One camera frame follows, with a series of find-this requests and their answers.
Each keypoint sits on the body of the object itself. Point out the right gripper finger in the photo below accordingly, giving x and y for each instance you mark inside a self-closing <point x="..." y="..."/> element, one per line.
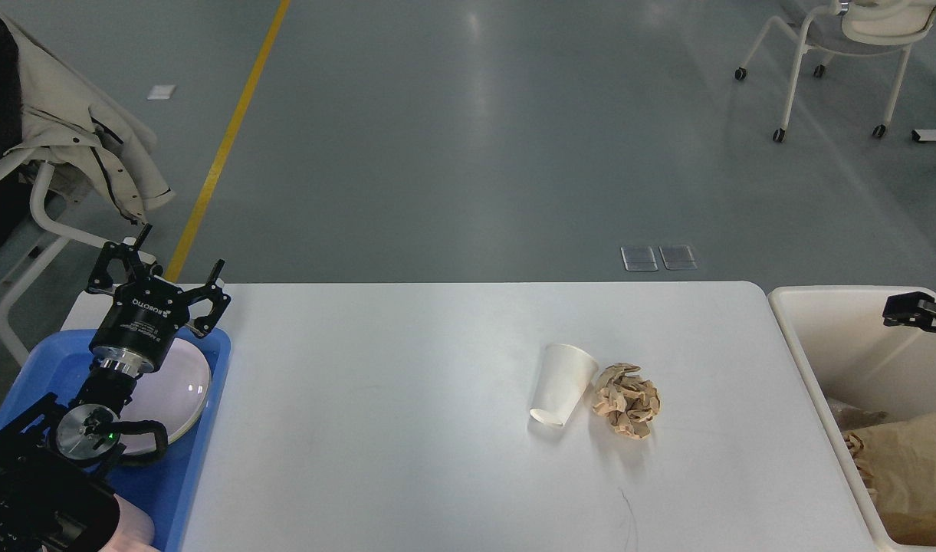
<point x="913" y="309"/>

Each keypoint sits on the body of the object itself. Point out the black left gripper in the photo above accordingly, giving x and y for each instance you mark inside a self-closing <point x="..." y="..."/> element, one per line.
<point x="139" y="322"/>

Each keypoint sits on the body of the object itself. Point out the pink plate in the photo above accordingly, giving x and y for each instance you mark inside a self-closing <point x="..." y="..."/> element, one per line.
<point x="176" y="392"/>

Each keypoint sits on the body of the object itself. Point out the foil bag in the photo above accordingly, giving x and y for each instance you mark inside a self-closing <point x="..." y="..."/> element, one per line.
<point x="849" y="417"/>

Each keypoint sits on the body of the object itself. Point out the brown paper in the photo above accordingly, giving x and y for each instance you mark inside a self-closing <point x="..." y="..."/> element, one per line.
<point x="856" y="448"/>
<point x="628" y="401"/>

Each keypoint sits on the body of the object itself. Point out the brown paper bag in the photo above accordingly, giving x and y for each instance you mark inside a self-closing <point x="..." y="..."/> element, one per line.
<point x="902" y="456"/>

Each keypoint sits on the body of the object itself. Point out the pink mug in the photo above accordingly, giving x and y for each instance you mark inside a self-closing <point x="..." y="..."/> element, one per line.
<point x="134" y="531"/>

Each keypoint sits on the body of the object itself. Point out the white paper cup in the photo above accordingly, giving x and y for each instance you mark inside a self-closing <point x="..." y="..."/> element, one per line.
<point x="564" y="374"/>

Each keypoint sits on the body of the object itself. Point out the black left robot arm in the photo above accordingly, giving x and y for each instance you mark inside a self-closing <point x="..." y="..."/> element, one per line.
<point x="55" y="459"/>

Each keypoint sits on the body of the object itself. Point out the cream plastic bin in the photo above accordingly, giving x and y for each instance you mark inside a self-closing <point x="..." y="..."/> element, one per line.
<point x="843" y="350"/>

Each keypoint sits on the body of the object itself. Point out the light green plate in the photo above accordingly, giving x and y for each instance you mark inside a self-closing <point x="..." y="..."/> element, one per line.
<point x="176" y="437"/>

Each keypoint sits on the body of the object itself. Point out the white bar on floor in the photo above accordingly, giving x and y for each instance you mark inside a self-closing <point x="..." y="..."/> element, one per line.
<point x="924" y="135"/>

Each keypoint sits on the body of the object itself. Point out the white chair with jacket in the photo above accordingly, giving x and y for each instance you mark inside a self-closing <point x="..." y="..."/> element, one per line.
<point x="36" y="241"/>

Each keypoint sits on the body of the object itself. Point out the white paper on floor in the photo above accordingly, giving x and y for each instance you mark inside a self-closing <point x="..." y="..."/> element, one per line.
<point x="160" y="92"/>

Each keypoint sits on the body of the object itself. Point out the blue plastic tray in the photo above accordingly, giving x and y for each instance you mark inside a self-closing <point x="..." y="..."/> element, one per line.
<point x="164" y="490"/>

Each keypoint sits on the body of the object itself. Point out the floor outlet plate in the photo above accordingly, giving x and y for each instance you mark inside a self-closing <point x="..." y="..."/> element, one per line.
<point x="678" y="257"/>
<point x="637" y="259"/>

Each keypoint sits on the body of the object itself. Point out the white rolling chair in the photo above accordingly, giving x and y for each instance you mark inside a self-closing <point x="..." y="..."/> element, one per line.
<point x="854" y="29"/>

